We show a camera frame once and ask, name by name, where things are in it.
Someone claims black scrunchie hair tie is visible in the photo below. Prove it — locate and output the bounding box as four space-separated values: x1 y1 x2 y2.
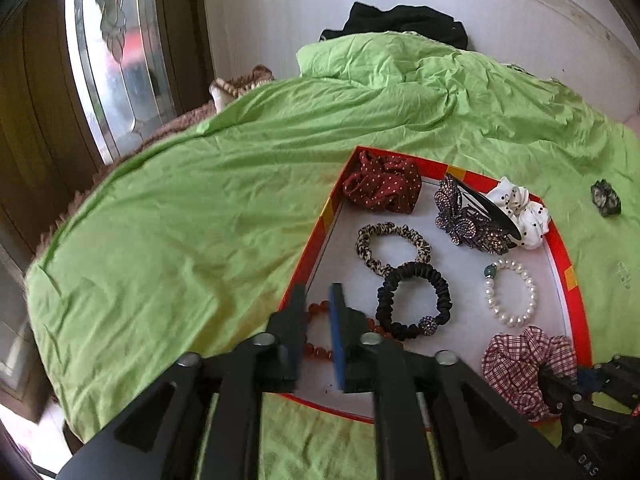
374 260 454 342

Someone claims leopard print hair tie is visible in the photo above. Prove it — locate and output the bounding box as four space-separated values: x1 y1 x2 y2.
354 221 433 276

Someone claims brown knitted blanket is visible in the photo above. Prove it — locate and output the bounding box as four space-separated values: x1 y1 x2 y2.
29 64 277 261

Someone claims red bead bracelet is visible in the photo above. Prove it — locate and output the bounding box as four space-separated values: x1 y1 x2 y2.
301 299 404 361

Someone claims grey sheer scrunchie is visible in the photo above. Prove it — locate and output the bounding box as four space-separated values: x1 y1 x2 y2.
590 179 622 218

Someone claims white pearl bracelet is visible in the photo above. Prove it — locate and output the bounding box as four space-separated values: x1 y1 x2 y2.
482 258 539 328

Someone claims white dotted scrunchie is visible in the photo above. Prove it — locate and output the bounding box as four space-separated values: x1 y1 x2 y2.
486 177 550 250

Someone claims red dotted scrunchie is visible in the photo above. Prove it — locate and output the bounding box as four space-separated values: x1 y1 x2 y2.
343 151 422 214

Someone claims black hair claw clip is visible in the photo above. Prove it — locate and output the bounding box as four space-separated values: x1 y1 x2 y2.
447 174 522 240

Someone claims black garment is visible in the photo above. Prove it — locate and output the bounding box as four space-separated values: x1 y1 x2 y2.
319 2 469 50

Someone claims red jewelry tray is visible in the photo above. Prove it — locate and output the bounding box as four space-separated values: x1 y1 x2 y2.
280 146 593 424

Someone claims stained glass window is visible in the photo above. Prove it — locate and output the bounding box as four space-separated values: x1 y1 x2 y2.
65 0 176 164

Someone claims rhinestone butterfly hair clip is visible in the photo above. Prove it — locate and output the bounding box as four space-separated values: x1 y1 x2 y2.
434 174 516 255

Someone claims pink plaid scrunchie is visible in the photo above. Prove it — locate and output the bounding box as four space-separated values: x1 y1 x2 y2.
480 326 577 422

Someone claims green bed sheet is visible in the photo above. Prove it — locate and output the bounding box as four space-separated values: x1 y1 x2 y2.
26 32 639 479

